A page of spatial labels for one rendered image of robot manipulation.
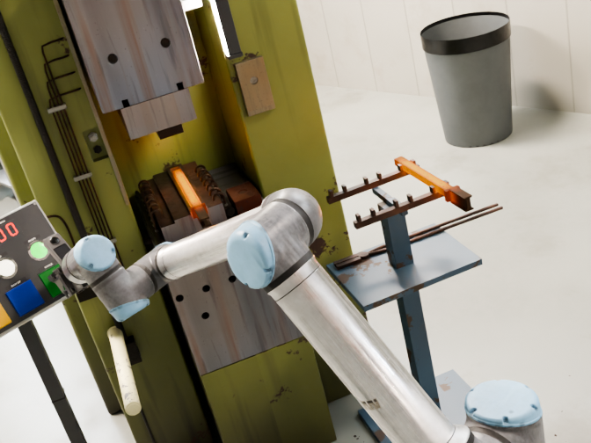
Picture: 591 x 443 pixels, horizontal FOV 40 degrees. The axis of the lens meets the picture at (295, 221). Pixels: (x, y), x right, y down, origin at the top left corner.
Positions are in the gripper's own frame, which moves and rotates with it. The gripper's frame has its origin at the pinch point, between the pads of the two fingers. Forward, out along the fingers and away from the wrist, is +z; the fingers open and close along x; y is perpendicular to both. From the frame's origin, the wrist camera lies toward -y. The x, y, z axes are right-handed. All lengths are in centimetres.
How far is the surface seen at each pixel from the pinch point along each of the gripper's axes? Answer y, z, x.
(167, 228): 3.8, 3.4, 37.0
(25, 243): -12.3, 1.6, -2.1
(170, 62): -34, -26, 51
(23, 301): 1.4, 0.9, -11.1
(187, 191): -4, 9, 52
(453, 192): 38, -53, 91
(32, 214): -18.4, 1.6, 4.0
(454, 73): 4, 100, 282
